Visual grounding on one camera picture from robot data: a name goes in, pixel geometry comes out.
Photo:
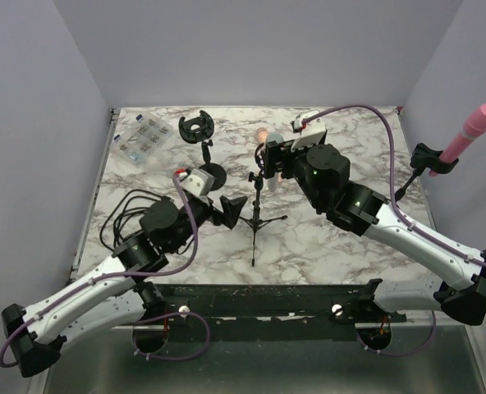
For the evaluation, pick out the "clear plastic parts box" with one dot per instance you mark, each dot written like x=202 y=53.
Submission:
x=140 y=140

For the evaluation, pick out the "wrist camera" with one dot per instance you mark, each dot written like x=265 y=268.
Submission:
x=195 y=182
x=309 y=134

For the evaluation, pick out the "black shock mount desk stand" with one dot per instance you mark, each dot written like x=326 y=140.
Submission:
x=199 y=130

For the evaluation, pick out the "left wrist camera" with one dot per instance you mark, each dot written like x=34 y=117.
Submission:
x=195 y=182

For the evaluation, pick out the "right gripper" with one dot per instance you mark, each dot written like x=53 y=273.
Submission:
x=277 y=152

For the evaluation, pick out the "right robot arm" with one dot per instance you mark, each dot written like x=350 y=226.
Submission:
x=458 y=288

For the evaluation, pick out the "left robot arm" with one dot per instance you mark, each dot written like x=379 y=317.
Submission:
x=118 y=291

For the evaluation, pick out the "silver white microphone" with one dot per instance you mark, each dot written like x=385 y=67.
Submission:
x=272 y=182

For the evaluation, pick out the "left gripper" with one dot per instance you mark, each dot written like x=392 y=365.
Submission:
x=231 y=208

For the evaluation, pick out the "pink microphone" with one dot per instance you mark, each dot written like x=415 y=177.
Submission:
x=473 y=128

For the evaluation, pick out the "black clip round base stand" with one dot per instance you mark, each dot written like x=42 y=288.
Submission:
x=422 y=158

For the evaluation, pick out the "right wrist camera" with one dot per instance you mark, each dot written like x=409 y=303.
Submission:
x=309 y=134

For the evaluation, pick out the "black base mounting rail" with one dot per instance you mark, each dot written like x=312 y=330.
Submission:
x=257 y=313

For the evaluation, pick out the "beige microphone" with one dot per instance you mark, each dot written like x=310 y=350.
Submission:
x=262 y=134

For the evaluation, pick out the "black tripod shock mount stand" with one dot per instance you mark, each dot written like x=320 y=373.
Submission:
x=256 y=222

